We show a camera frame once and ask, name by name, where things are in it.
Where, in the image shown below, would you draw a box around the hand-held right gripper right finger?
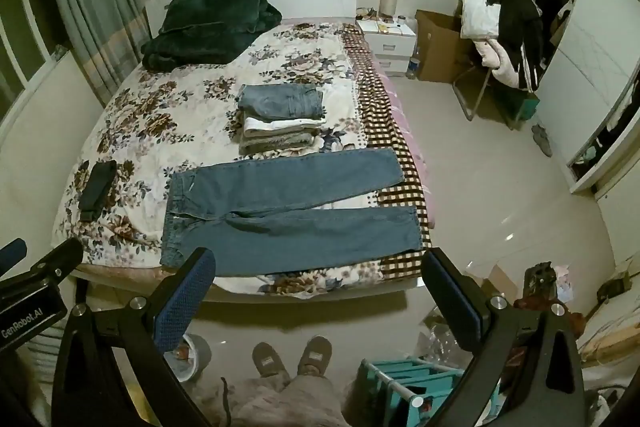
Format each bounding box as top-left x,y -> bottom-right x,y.
421,247 -> 586,427

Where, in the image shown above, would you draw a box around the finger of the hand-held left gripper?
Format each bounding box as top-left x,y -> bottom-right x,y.
0,237 -> 84,290
0,238 -> 28,264

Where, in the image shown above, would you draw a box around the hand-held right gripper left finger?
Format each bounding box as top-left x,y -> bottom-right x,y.
51,247 -> 217,427

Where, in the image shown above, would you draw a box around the blue denim pants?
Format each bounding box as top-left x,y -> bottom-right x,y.
160,147 -> 423,278

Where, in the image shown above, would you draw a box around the clear plastic bag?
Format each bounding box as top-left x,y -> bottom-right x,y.
420,307 -> 476,358

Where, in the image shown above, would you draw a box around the folded black cloth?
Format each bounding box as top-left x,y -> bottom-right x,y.
77,159 -> 118,223

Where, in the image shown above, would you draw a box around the teal rack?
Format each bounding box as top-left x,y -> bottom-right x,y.
357,359 -> 501,427

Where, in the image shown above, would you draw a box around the grey slipper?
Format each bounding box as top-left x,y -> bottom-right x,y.
251,342 -> 291,380
297,335 -> 333,375

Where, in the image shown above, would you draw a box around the person's legs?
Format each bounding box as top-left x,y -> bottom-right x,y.
220,374 -> 351,427

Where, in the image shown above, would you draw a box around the pink bed sheet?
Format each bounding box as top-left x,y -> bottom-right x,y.
377,74 -> 438,228

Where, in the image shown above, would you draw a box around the folded grey garment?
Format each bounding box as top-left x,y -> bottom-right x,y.
238,129 -> 333,156

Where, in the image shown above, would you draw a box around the pair of grey shoes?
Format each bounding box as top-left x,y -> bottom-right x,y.
531,124 -> 553,158

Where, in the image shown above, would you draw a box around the folded white garment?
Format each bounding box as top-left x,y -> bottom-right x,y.
242,114 -> 328,138

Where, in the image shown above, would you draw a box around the brown checkered blanket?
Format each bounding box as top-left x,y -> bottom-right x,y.
342,24 -> 436,283

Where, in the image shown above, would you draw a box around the window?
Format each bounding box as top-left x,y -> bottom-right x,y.
0,0 -> 71,118

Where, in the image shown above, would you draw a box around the metal chair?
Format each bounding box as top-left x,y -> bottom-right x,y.
452,57 -> 541,128

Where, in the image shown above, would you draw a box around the pink garment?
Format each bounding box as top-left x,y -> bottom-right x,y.
472,39 -> 523,90

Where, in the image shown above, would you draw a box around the brown cardboard box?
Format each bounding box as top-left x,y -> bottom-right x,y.
415,9 -> 473,82

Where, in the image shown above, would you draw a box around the white nightstand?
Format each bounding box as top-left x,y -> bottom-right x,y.
356,17 -> 418,76

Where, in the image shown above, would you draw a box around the dark green blanket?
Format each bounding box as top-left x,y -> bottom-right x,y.
140,0 -> 283,70

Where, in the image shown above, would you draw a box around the white wardrobe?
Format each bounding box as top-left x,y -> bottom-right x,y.
525,0 -> 640,195

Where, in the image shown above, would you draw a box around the black jacket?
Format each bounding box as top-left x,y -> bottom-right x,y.
487,0 -> 546,90

